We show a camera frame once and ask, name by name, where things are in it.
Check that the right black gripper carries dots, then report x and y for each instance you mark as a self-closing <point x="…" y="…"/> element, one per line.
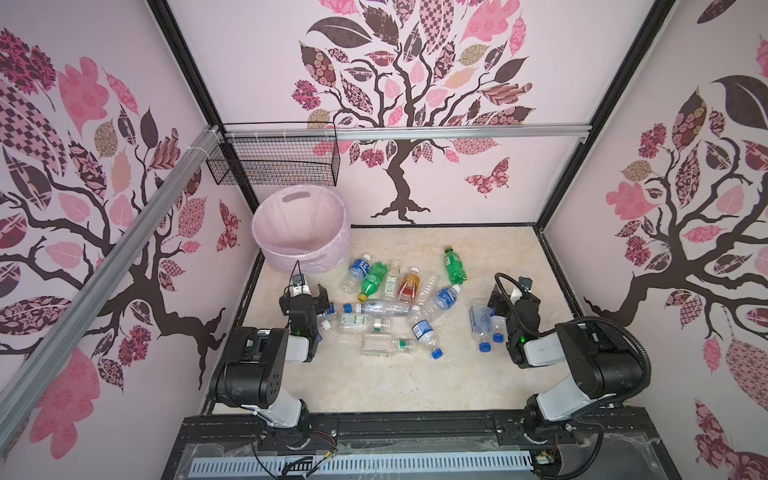
<point x="504" y="303"/>

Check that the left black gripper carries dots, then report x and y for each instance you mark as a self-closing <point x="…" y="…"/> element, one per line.
<point x="303" y="301"/>

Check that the dark green bottle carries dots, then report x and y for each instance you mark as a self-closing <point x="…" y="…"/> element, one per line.
<point x="454" y="266"/>

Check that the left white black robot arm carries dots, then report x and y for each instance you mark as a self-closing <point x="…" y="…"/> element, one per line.
<point x="249" y="375"/>

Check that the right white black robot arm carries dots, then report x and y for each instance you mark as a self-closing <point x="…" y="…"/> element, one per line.
<point x="606" y="363"/>

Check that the pink plastic bin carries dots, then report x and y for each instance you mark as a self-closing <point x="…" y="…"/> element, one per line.
<point x="304" y="225"/>

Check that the clear square bottle upper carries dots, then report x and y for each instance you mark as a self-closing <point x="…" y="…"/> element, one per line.
<point x="359" y="323"/>

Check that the clear square bottle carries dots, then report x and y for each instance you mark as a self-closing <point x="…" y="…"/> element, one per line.
<point x="381" y="344"/>
<point x="359" y="323"/>

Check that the long clear crushed bottle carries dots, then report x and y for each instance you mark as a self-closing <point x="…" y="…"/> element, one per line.
<point x="379" y="308"/>

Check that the light green bottle yellow cap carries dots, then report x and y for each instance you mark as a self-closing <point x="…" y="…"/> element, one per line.
<point x="373" y="280"/>

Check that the clear square bottle lower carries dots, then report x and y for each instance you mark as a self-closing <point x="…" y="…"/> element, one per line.
<point x="381" y="344"/>

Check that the clear bottle green label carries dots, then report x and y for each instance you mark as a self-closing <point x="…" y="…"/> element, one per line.
<point x="390" y="286"/>

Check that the clear ribbed bottle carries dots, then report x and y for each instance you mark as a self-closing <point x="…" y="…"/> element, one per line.
<point x="426" y="289"/>

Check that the blue label bottle blue cap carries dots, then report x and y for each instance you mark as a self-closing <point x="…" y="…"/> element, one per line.
<point x="426" y="336"/>

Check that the orange red drink bottle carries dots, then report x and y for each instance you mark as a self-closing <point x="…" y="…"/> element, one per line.
<point x="410" y="285"/>

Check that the white slotted cable duct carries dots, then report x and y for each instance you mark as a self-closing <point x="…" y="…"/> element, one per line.
<point x="358" y="465"/>

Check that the black wire basket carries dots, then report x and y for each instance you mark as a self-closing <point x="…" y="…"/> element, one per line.
<point x="276" y="154"/>

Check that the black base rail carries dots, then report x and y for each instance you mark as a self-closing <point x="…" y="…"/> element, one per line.
<point x="612" y="443"/>

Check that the aluminium rail back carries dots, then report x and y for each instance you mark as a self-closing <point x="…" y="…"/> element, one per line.
<point x="407" y="133"/>

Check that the aluminium rail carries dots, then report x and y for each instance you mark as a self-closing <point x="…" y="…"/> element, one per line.
<point x="407" y="133"/>
<point x="29" y="383"/>

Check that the aluminium rail left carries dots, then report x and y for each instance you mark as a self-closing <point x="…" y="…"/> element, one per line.
<point x="29" y="383"/>

